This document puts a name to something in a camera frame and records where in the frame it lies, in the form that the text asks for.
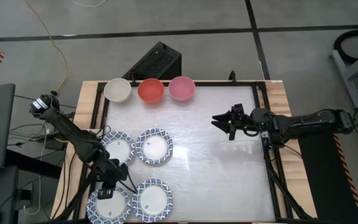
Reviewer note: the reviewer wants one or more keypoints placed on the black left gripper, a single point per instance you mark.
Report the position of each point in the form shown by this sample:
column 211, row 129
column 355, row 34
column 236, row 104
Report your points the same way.
column 110, row 172

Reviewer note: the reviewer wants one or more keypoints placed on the white plastic bowl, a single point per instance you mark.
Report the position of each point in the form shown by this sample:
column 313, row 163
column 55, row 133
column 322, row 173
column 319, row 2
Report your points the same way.
column 117, row 90

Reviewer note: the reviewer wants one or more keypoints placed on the grey metal stand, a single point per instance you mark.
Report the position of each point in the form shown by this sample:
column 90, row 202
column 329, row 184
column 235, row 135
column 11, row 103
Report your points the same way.
column 350, row 74

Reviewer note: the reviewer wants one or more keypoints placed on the pink plastic bowl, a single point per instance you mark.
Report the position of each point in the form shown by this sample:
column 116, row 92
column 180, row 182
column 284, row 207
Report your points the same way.
column 181, row 88

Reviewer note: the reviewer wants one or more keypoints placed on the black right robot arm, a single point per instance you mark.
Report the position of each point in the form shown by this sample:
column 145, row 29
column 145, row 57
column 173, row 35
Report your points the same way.
column 306, row 121

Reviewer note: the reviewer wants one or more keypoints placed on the black metal table frame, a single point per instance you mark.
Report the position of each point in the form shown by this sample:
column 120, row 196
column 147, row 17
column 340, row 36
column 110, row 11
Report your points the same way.
column 213, row 83

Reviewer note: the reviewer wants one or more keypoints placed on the large black striped-edge mat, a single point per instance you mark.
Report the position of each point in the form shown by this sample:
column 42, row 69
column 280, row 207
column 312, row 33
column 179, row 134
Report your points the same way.
column 325, row 180

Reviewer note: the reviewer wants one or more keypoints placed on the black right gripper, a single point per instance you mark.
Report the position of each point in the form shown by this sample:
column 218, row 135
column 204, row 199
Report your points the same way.
column 239, row 122

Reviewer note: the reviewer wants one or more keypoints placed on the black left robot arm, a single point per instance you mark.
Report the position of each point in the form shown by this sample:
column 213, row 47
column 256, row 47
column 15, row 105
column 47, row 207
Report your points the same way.
column 70, row 130

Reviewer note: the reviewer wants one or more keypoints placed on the orange plastic bowl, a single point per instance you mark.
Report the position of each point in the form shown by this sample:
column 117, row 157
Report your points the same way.
column 150, row 90

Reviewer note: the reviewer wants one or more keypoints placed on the black perforated box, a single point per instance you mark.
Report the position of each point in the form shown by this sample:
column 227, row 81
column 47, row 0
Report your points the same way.
column 157, row 60

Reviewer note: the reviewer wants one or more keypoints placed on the blue patterned paper bowl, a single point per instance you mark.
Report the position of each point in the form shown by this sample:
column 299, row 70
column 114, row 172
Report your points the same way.
column 120, row 149
column 109, row 208
column 154, row 146
column 152, row 200

